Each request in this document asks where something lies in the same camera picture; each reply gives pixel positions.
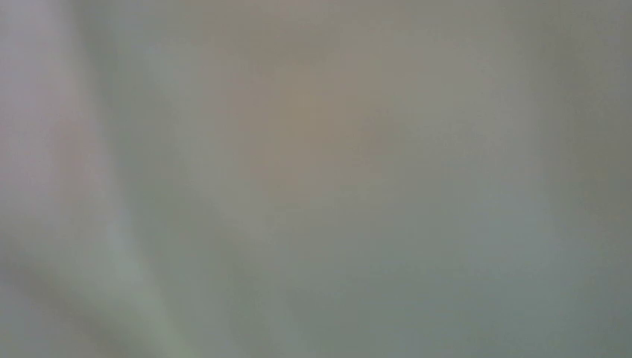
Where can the light green plastic bag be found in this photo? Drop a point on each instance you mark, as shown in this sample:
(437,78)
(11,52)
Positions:
(315,178)

